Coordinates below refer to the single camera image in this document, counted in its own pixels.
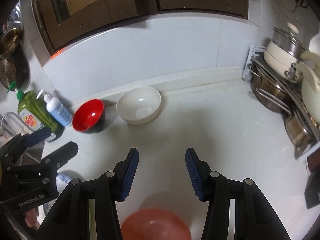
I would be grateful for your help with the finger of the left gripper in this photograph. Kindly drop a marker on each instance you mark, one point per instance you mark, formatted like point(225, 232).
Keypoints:
point(51, 163)
point(16, 146)

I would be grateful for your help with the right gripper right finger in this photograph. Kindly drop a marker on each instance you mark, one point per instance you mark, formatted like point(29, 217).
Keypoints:
point(255, 217)

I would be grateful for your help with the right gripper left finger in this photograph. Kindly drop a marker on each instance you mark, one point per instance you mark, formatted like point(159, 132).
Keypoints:
point(69, 216)

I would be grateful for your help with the red and black bowl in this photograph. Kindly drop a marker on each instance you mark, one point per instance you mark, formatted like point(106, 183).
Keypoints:
point(89, 117)

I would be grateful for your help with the pink plastic bowl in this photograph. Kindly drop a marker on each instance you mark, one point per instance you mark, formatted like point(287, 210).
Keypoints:
point(154, 224)

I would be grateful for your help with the white ceramic bowl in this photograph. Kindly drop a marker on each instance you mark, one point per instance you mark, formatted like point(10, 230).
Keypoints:
point(139, 105)

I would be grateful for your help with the steel kitchen sink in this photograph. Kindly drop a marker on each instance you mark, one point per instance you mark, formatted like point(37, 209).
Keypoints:
point(32, 155)

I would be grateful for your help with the left hand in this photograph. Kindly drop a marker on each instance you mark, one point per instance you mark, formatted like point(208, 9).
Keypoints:
point(31, 218)

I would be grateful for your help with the steel faucet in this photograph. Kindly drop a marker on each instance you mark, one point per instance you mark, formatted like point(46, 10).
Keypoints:
point(12, 124)

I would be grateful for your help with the green dish soap bottle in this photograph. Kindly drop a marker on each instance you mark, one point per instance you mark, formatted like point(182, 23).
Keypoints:
point(34, 114)

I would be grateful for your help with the blue pump lotion bottle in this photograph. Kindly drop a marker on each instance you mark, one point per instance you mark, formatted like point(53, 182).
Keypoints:
point(56, 109)

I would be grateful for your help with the black knife block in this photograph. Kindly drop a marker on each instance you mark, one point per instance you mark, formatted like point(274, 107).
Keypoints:
point(312, 188)

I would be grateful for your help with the hanging steel strainer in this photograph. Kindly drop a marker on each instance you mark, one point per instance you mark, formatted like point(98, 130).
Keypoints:
point(14, 65)

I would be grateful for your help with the steel pot lower right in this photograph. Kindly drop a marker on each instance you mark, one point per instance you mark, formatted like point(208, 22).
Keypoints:
point(298, 130)

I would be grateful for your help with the steel pot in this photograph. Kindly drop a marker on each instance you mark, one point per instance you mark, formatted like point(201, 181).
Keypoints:
point(268, 91)
point(298, 130)

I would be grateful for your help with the steel pot lower left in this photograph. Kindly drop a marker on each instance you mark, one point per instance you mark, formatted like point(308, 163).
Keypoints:
point(268, 91)

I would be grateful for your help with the white metal pot rack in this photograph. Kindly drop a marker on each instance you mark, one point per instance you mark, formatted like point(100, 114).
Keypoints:
point(256, 57)

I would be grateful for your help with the cream ceramic pot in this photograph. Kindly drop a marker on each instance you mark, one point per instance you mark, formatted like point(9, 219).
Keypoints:
point(309, 67)

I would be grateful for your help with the cream cooker with steel lid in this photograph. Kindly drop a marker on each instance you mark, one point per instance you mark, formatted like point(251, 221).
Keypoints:
point(284, 51)

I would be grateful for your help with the white rice ladle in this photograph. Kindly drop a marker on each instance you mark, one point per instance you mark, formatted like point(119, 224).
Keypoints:
point(314, 45)

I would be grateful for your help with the dark wooden window frame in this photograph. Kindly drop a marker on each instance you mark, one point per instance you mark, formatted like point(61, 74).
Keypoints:
point(63, 22)

